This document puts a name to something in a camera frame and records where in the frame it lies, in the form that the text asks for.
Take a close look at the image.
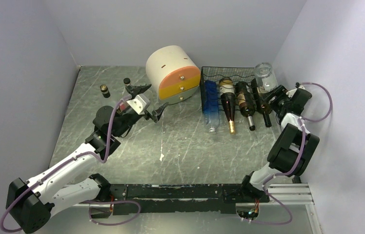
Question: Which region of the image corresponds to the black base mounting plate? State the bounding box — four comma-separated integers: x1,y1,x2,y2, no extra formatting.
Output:
93,184,269,215

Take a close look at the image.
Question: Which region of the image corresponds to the dark bottle black cap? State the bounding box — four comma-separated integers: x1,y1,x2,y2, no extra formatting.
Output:
250,78,272,128

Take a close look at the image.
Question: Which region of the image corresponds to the aluminium rail frame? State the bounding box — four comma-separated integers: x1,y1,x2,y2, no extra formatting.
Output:
24,164,324,234

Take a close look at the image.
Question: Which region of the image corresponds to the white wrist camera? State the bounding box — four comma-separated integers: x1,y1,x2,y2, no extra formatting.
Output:
127,94,151,115
286,82,305,98

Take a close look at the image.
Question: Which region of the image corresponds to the cream round drawer cabinet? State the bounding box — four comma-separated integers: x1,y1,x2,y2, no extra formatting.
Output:
145,45,201,105

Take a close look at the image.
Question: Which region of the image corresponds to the clear bottle gold black label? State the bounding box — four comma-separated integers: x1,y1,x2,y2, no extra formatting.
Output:
100,84,111,98

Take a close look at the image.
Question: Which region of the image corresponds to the large clear glass bottle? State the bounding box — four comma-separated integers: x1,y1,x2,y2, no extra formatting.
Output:
254,62,279,94

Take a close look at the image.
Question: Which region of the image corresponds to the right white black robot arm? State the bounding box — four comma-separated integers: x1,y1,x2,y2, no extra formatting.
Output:
239,83,320,202

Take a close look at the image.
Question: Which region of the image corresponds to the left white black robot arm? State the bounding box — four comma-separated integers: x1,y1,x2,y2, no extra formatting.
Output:
5,85,167,234

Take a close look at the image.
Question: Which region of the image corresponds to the blue plastic bottle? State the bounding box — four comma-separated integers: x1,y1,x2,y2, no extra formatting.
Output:
203,80,220,133

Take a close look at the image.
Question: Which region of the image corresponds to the dark wine bottle gold foil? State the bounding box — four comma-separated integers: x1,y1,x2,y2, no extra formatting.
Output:
219,78,236,134

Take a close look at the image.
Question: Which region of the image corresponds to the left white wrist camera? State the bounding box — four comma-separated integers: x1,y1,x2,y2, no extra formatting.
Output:
127,94,151,115

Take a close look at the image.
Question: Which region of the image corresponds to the black wire wine rack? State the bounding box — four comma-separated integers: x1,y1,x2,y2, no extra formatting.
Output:
200,66,258,117

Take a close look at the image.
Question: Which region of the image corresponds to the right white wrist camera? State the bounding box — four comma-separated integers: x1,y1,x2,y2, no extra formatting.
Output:
286,82,305,98

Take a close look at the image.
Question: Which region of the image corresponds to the clear bottle white label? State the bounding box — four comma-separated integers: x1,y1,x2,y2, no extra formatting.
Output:
123,78,131,86

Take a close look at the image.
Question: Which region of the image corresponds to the green wine bottle silver foil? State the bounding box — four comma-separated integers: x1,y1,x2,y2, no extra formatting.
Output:
235,81,256,131

